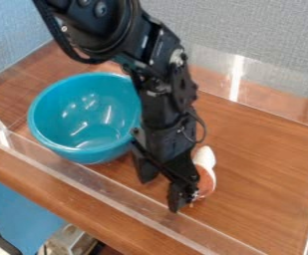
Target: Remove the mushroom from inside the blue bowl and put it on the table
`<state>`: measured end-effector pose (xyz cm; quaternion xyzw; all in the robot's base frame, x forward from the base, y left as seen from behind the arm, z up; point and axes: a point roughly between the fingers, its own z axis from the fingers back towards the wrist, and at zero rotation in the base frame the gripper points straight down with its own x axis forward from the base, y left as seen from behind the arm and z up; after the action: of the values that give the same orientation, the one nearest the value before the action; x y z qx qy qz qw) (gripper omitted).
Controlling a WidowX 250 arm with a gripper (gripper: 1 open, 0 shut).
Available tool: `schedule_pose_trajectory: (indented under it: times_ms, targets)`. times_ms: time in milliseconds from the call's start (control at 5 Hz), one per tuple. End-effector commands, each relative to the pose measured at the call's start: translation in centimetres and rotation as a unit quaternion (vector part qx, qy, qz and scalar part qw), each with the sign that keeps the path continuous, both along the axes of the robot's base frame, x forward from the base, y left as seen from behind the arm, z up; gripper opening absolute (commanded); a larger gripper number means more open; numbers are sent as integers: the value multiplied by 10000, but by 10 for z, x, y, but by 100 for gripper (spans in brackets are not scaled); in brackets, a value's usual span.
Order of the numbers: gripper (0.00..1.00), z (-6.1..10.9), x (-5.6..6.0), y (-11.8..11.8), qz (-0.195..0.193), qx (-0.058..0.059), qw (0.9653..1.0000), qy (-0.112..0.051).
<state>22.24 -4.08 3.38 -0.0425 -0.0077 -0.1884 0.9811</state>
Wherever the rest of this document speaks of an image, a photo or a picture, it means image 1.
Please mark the blue bowl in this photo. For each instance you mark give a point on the blue bowl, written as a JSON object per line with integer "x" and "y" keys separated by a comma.
{"x": 83, "y": 115}

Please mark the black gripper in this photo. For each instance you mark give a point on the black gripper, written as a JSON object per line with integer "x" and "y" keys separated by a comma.
{"x": 161, "y": 151}

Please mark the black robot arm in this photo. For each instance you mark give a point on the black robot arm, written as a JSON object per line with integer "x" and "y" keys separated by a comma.
{"x": 114, "y": 30}

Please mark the white box under table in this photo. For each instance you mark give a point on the white box under table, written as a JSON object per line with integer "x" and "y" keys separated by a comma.
{"x": 68, "y": 241}

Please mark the clear acrylic front barrier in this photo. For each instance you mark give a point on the clear acrylic front barrier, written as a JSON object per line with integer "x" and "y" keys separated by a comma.
{"x": 115, "y": 213}

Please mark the clear acrylic barrier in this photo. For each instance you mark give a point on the clear acrylic barrier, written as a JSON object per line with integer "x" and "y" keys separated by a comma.
{"x": 249, "y": 82}
{"x": 115, "y": 213}

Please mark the brown and white toy mushroom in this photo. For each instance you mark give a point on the brown and white toy mushroom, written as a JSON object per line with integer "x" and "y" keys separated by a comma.
{"x": 204, "y": 161}

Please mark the clear acrylic back barrier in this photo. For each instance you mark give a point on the clear acrylic back barrier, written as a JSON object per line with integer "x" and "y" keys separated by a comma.
{"x": 249, "y": 82}

